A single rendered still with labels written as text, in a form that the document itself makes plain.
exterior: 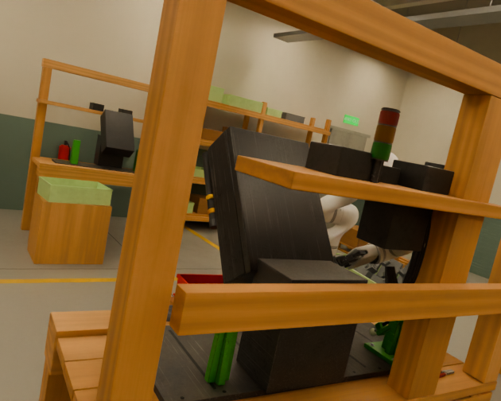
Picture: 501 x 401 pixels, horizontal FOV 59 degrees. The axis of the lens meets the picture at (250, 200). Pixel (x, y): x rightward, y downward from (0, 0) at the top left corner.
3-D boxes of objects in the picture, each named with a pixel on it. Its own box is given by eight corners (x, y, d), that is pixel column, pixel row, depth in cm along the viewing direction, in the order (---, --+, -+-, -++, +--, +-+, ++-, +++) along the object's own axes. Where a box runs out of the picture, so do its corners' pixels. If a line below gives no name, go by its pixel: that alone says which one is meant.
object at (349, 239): (332, 247, 798) (337, 223, 792) (364, 249, 840) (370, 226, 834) (380, 270, 696) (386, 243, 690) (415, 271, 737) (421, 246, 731)
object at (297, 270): (234, 360, 141) (256, 257, 136) (308, 352, 157) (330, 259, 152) (266, 394, 125) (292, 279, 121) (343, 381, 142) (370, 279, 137)
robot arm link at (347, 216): (312, 239, 239) (323, 196, 235) (344, 245, 243) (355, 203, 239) (319, 246, 228) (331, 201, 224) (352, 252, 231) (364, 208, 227)
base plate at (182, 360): (120, 333, 147) (122, 327, 146) (357, 318, 206) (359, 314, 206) (165, 412, 112) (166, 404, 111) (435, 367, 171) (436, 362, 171)
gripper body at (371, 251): (361, 251, 174) (339, 257, 168) (375, 238, 166) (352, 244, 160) (370, 267, 171) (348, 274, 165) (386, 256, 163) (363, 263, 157)
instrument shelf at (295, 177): (234, 169, 115) (237, 154, 114) (444, 203, 163) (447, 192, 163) (290, 189, 94) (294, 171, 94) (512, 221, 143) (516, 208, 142)
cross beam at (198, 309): (168, 325, 91) (176, 282, 90) (506, 306, 161) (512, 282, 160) (177, 336, 87) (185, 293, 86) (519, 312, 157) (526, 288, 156)
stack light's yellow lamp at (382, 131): (369, 140, 118) (373, 123, 117) (382, 143, 120) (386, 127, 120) (383, 142, 114) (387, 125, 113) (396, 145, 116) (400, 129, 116)
